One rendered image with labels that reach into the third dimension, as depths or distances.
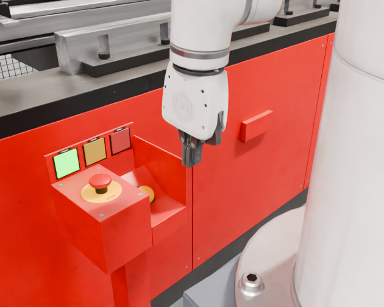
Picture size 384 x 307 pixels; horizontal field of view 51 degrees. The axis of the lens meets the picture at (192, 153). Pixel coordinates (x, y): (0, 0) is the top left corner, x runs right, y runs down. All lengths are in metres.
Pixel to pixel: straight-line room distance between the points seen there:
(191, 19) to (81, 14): 0.84
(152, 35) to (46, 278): 0.69
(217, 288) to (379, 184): 0.13
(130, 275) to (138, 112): 0.40
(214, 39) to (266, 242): 0.33
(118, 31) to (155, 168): 0.41
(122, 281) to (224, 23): 0.58
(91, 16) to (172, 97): 0.79
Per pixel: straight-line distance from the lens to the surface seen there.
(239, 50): 1.27
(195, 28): 0.54
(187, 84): 0.58
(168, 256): 1.38
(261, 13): 0.58
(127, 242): 0.75
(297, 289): 0.25
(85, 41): 1.05
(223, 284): 0.27
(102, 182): 0.72
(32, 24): 1.28
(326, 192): 0.19
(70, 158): 0.79
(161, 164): 0.82
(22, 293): 1.10
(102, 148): 0.82
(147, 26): 1.16
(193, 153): 0.65
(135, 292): 0.93
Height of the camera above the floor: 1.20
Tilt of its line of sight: 29 degrees down
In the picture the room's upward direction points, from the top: straight up
